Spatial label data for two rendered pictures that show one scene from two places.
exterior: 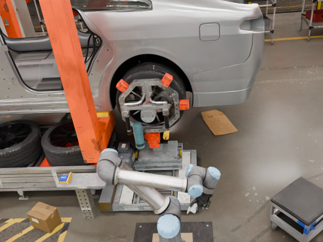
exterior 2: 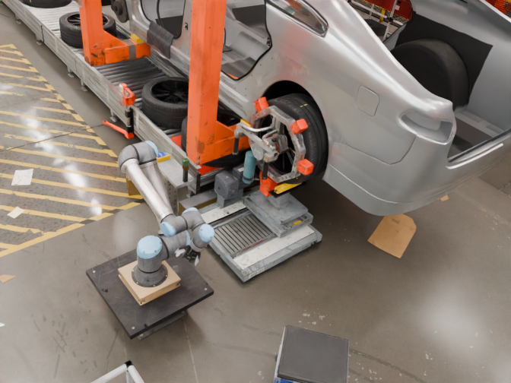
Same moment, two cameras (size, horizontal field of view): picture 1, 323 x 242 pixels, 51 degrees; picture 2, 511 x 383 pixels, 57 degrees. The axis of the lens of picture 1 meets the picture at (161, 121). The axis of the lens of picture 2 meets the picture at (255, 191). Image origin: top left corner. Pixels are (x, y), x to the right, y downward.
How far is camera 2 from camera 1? 1.71 m
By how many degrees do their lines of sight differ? 31
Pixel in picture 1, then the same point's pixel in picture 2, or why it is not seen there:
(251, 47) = (407, 152)
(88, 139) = (193, 134)
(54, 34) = (195, 10)
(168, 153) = (281, 212)
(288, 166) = (391, 336)
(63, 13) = not seen: outside the picture
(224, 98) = (355, 194)
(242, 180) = (323, 300)
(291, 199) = (300, 343)
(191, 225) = (195, 276)
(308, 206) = (303, 364)
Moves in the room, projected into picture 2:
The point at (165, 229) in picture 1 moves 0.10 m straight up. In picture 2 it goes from (140, 246) to (140, 234)
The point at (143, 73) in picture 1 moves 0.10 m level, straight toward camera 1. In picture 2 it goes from (285, 105) to (276, 109)
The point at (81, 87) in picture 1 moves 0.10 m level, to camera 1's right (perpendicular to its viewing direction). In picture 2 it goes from (201, 77) to (211, 82)
